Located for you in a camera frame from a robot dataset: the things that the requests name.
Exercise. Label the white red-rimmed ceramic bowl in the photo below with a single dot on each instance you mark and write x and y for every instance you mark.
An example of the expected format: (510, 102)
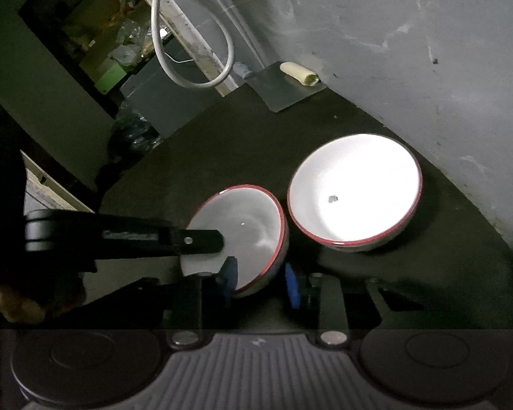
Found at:
(239, 222)
(355, 188)

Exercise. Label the person's left hand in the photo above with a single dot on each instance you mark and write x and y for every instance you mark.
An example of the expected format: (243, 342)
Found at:
(13, 303)

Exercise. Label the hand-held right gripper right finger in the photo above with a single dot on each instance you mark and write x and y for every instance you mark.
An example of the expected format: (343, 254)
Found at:
(291, 286)

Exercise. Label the metal cleaver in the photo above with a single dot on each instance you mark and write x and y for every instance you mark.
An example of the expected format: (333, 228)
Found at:
(282, 89)

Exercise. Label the black garbage bag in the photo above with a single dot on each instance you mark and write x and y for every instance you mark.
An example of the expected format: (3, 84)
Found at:
(134, 134)

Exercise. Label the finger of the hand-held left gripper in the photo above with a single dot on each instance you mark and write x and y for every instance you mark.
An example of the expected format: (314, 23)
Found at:
(154, 241)

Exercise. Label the green box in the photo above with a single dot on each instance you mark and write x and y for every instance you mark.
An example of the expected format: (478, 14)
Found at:
(110, 80)

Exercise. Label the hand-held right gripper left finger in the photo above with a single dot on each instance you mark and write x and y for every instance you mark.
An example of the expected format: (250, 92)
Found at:
(228, 277)

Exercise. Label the pile of clear plastic bags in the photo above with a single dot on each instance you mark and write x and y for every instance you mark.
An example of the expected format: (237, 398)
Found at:
(126, 42)

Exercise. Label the dark grey cabinet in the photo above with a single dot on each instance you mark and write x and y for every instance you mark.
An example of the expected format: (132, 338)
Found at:
(171, 98)

